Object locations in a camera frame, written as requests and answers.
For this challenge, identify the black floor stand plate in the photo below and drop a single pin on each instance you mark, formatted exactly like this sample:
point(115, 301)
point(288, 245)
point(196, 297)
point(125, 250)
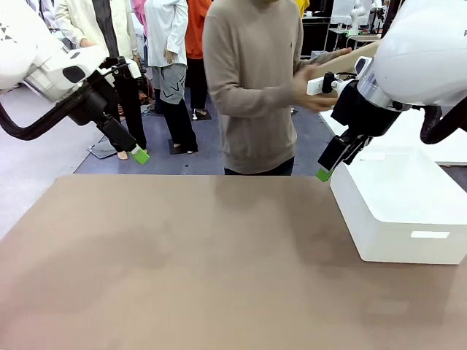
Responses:
point(202, 117)
point(173, 141)

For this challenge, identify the person in yellow top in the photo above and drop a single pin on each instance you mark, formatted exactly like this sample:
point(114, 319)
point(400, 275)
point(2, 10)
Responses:
point(303, 6)

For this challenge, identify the person in orange top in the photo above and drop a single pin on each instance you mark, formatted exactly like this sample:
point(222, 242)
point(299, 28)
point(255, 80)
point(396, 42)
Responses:
point(195, 29)

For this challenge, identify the person's left forearm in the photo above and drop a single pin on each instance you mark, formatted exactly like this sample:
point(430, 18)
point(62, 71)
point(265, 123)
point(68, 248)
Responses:
point(313, 61)

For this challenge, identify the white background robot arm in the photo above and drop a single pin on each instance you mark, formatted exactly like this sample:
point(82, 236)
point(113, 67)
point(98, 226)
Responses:
point(357, 16)

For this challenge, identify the person's right forearm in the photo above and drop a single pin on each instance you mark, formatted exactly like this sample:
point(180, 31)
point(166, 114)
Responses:
point(262, 100)

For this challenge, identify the person in white shirt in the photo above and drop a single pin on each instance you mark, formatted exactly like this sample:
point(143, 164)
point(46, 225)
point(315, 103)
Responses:
point(164, 29)

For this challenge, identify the person in cream coat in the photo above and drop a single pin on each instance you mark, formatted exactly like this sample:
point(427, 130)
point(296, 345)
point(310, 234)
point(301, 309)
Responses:
point(120, 22)

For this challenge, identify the gray floor stand plate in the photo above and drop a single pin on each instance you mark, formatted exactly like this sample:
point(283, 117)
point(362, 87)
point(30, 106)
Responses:
point(100, 150)

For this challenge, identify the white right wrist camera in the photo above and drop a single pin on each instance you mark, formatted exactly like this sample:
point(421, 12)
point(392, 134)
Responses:
point(316, 86)

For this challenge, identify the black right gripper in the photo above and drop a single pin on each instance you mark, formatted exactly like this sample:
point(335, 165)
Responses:
point(365, 113)

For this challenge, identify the person in beige sweater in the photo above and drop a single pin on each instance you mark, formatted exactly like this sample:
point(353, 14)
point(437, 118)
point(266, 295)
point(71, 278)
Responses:
point(251, 73)

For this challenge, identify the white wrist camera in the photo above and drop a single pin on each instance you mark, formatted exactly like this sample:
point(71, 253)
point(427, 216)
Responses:
point(316, 86)
point(134, 70)

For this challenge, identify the person's left hand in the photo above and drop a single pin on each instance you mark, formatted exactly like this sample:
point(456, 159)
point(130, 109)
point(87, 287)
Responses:
point(335, 55)

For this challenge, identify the person's right hand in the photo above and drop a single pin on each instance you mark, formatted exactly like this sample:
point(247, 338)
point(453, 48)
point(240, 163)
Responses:
point(301, 89)

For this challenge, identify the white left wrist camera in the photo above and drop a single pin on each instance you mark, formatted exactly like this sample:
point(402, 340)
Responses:
point(134, 70)

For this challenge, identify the patterned cloth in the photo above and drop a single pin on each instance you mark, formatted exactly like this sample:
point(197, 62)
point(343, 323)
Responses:
point(146, 98)

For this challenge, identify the person in pink top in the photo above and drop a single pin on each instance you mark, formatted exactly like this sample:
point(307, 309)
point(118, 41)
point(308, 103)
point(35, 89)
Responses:
point(139, 14)

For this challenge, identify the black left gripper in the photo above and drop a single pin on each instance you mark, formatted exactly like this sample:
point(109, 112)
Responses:
point(89, 109)

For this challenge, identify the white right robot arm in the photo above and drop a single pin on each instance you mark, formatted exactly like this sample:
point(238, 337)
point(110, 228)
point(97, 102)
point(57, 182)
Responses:
point(419, 47)

